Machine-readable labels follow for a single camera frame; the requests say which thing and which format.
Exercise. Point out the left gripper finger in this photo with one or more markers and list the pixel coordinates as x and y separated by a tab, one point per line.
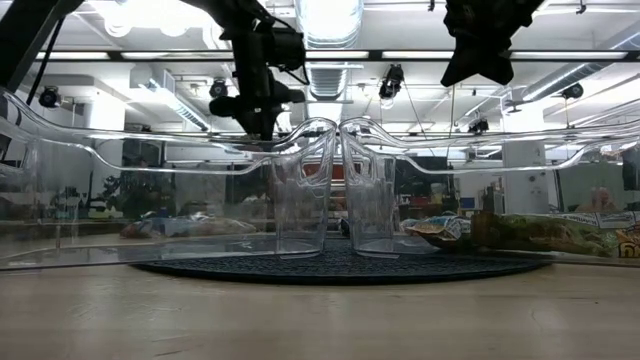
250	127
266	127

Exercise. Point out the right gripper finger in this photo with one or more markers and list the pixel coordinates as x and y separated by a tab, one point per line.
465	62
497	62

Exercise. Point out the blue red-ended granola bar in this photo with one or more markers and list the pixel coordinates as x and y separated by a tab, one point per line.
137	230
192	225

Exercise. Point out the blue orange granola bar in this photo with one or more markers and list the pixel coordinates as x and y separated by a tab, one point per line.
440	231

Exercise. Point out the green yellow granola bar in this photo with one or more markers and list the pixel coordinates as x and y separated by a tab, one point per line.
550	235

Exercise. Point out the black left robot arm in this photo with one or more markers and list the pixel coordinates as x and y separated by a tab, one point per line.
25	30

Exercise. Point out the black hanging spotlight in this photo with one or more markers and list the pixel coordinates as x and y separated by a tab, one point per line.
572	91
50	97
391	82
218	89
479	126

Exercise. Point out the red cabinet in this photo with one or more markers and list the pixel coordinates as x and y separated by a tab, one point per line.
317	171

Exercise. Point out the black beam with light strips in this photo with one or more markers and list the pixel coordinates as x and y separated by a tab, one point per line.
325	55

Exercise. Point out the white building column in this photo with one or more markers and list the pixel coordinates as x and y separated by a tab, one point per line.
525	180
102	150

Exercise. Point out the black cabinet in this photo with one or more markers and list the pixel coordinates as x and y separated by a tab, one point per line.
425	185

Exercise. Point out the clear plastic bin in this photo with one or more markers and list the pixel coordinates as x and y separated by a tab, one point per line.
150	250
430	252

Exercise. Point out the round dark mat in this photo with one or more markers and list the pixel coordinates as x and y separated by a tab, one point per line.
340	272

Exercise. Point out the person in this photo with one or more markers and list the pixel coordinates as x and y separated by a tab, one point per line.
600	196

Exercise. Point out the black computer monitor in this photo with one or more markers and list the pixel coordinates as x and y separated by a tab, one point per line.
632	170

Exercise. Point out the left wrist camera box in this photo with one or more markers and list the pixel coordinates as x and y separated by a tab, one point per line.
289	49

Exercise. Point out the silver ventilation duct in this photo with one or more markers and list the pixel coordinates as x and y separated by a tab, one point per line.
327	30

